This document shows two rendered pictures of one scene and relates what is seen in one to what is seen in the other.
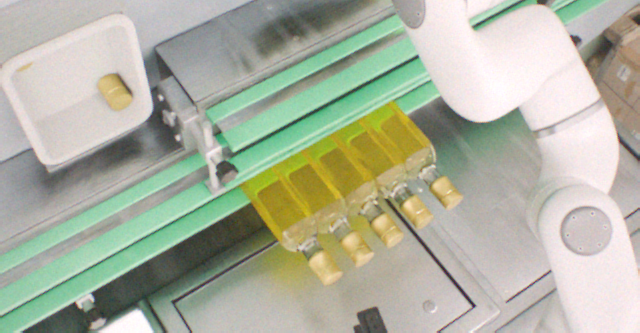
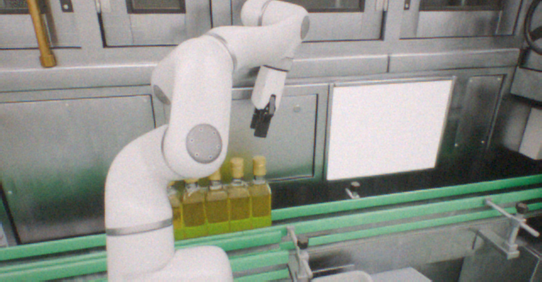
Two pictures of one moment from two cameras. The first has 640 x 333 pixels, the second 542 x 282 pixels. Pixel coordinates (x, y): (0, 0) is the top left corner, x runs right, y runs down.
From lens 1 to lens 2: 54 cm
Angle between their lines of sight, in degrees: 32
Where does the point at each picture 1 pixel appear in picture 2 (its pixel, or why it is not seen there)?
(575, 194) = (197, 173)
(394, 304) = not seen: hidden behind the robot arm
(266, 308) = (277, 154)
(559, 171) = (162, 183)
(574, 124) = (153, 223)
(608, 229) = (190, 137)
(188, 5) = not seen: outside the picture
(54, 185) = (355, 257)
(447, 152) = not seen: hidden behind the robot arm
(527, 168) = (76, 161)
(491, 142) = (89, 185)
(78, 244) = (358, 225)
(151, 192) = (317, 237)
